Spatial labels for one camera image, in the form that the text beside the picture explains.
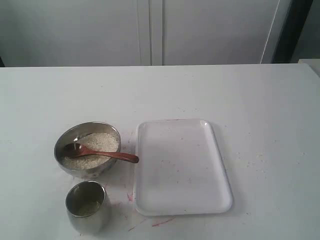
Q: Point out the small steel cup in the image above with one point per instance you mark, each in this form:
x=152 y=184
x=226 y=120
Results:
x=88 y=207

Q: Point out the steel bowl of rice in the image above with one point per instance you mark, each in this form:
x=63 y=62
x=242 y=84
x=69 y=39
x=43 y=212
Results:
x=97 y=136

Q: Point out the white cabinet doors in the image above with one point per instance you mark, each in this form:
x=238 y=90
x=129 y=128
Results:
x=50 y=33

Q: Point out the dark door frame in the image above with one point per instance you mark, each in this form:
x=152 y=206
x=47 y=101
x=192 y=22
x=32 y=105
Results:
x=290 y=33

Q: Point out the white plastic tray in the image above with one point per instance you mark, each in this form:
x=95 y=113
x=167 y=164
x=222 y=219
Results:
x=180 y=169

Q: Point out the brown wooden spoon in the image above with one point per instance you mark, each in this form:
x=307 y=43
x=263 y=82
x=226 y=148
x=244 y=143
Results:
x=76 y=150

